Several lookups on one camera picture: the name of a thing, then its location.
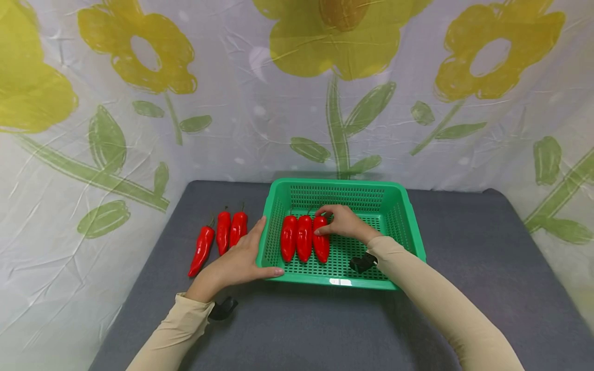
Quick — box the person's right hand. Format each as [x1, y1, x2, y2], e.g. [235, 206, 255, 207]
[314, 205, 384, 246]

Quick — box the red chili pepper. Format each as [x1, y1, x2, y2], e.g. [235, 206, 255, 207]
[279, 210, 298, 263]
[296, 209, 314, 263]
[216, 207, 232, 256]
[229, 203, 249, 248]
[188, 218, 216, 278]
[312, 215, 331, 264]

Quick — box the black wrist band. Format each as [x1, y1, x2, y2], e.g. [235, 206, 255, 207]
[349, 251, 380, 275]
[208, 297, 239, 322]

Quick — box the person's left hand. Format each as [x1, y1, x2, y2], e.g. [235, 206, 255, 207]
[186, 216, 285, 304]

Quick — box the person's right forearm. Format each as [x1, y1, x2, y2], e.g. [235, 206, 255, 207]
[366, 235, 525, 371]

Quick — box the person's left forearm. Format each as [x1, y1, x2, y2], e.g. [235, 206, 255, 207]
[126, 292, 216, 371]

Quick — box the green plastic basket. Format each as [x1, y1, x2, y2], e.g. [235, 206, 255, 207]
[255, 178, 427, 291]

